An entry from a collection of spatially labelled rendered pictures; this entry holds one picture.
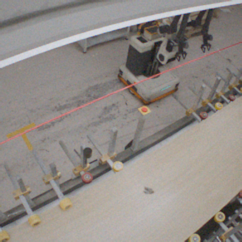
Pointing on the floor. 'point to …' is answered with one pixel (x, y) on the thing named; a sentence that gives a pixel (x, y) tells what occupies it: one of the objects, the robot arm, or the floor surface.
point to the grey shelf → (103, 37)
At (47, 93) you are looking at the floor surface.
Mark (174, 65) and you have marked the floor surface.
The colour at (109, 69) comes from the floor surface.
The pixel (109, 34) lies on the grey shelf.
